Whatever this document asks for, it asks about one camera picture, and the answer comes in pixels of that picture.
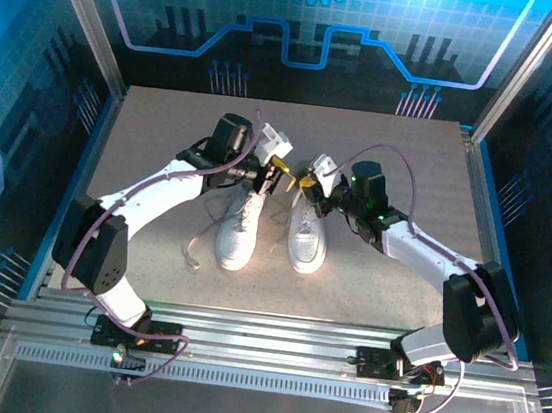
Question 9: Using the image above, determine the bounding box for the aluminium side rail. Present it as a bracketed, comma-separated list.
[433, 123, 541, 348]

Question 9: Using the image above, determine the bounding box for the aluminium rail frame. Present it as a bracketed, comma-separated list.
[0, 278, 550, 401]

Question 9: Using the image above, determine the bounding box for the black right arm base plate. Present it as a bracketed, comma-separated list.
[353, 344, 449, 388]

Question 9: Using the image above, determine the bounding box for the aluminium frame post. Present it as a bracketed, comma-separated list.
[23, 0, 140, 99]
[468, 0, 552, 154]

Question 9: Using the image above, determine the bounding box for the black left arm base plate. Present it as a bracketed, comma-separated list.
[90, 312, 186, 357]

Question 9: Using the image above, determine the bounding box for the slotted grey cable duct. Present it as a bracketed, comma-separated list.
[13, 339, 394, 409]

